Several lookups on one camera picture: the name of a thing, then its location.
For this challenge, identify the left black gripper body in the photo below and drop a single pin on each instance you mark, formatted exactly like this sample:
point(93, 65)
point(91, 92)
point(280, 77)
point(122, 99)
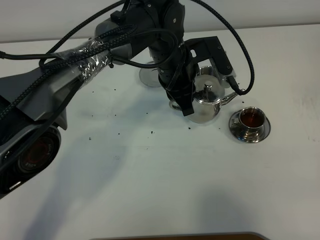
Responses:
point(177, 75)

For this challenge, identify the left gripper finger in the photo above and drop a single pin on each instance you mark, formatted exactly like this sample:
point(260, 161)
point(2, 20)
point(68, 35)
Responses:
point(184, 103)

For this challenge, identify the stainless steel teapot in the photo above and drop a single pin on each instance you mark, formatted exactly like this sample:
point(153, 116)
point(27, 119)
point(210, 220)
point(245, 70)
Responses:
point(208, 99)

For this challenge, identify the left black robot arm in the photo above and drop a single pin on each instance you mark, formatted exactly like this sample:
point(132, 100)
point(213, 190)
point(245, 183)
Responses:
point(33, 104)

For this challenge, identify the far stainless steel teacup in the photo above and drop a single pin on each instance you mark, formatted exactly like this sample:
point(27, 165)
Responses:
point(206, 70)

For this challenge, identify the stainless steel teacup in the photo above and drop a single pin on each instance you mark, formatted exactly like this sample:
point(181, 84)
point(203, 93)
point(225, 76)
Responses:
point(249, 118)
point(206, 70)

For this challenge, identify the near stainless steel saucer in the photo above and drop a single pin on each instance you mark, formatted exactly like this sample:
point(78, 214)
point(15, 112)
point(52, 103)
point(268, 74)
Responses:
point(248, 134)

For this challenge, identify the near stainless steel teacup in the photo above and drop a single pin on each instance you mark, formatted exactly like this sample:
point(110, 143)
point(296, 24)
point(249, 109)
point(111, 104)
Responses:
point(249, 118)

